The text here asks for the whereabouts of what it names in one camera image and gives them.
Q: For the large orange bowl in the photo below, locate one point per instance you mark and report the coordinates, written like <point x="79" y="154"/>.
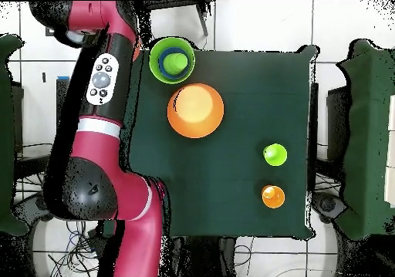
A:
<point x="196" y="116"/>

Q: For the large light green bowl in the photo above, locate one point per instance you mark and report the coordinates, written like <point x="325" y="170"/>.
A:
<point x="154" y="51"/>

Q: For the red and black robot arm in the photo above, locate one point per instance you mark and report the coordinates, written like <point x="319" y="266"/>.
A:
<point x="98" y="153"/>

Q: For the dark green tablecloth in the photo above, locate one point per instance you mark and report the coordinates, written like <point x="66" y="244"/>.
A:
<point x="247" y="119"/>

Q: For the lime green cup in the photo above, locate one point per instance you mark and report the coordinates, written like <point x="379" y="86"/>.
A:
<point x="275" y="155"/>

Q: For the orange cup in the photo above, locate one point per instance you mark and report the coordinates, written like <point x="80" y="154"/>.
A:
<point x="273" y="196"/>

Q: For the black metal stand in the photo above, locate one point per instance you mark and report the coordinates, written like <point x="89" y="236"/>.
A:
<point x="336" y="119"/>
<point x="31" y="166"/>

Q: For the neighbouring green covered table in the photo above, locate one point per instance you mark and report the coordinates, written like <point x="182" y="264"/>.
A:
<point x="7" y="135"/>
<point x="367" y="135"/>

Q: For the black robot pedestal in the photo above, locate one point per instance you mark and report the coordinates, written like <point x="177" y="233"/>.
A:
<point x="200" y="255"/>

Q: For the black camera tripod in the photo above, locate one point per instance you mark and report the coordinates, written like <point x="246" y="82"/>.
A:
<point x="202" y="14"/>

